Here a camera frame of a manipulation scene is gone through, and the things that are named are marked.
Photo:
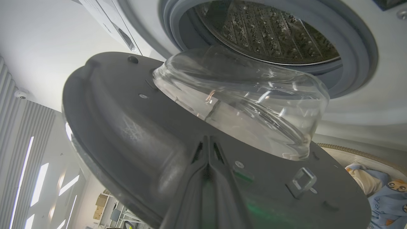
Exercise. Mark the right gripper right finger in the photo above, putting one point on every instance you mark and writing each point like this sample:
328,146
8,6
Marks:
229,197

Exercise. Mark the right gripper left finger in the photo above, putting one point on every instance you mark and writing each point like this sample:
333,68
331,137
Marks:
187,197

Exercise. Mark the dark grey glass washer door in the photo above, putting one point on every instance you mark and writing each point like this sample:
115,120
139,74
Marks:
133,133

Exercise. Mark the bundle of clothes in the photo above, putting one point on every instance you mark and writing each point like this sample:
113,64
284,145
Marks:
365,181

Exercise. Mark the blue cartoon print garment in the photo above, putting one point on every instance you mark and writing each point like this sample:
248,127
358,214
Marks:
389,203

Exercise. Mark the cream perforated laundry basket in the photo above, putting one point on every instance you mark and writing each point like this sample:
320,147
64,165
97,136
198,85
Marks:
353,156

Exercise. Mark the white front-load washing machine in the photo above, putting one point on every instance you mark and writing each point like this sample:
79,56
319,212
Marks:
359,105

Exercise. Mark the white shelf with cardboard boxes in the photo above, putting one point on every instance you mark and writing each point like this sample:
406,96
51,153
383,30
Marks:
101,206

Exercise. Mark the white dome security camera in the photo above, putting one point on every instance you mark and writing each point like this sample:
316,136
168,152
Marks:
21,94

